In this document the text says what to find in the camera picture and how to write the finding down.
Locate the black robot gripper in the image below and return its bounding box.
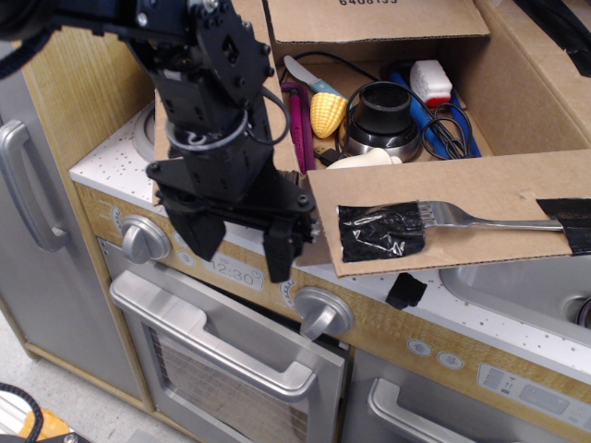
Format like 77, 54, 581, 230
147, 135, 316, 282

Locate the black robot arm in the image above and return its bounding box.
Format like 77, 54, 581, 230
1, 1, 316, 282

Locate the oven clock display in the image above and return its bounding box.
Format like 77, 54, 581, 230
201, 253, 265, 292

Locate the left silver oven knob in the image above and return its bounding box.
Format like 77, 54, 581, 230
121, 214, 172, 264

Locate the silver oven knob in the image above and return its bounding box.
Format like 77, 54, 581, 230
294, 287, 355, 341
121, 214, 172, 264

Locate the right silver oven knob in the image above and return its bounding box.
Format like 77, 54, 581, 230
294, 287, 355, 341

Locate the black USB plug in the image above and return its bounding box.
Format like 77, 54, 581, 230
314, 146, 340, 166

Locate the toy oven door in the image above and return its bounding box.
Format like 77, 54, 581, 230
110, 270, 347, 442

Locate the rear silver stove burner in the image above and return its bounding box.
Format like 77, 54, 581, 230
133, 103, 155, 162

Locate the black tape on fork tines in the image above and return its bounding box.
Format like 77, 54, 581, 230
337, 202, 426, 263

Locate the yellow toy corn cob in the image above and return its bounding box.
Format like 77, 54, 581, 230
310, 92, 347, 139

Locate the cream toy piece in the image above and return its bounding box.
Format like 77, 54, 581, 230
327, 148, 403, 170

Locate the black tape piece on counter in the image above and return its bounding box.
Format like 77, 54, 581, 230
386, 272, 428, 310

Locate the black silver 3D mouse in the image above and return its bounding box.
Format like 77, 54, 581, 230
339, 82, 419, 162

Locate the silver metal fork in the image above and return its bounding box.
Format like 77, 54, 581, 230
416, 201, 563, 232

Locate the grey toy fridge door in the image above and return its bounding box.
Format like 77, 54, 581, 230
1, 73, 141, 401

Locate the blue marker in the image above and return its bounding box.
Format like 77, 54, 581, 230
410, 91, 482, 160

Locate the toy dishwasher door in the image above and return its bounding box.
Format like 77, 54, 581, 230
341, 350, 566, 442

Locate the white red toy block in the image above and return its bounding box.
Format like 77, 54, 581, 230
409, 60, 452, 108

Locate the orange object on floor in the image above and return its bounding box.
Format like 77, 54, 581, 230
18, 409, 70, 441

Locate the silver toy sink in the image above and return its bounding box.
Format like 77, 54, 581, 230
440, 256, 590, 346

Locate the black tape top right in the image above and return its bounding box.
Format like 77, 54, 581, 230
514, 0, 590, 78

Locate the wooden toy kitchen frame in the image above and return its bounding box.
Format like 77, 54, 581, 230
0, 27, 591, 443

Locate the toy knife with teal handle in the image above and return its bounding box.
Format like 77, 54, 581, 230
283, 55, 344, 99

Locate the black braided cable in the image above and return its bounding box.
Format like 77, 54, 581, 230
0, 382, 43, 443

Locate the black tape on fork handle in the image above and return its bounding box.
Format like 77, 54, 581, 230
537, 198, 590, 257

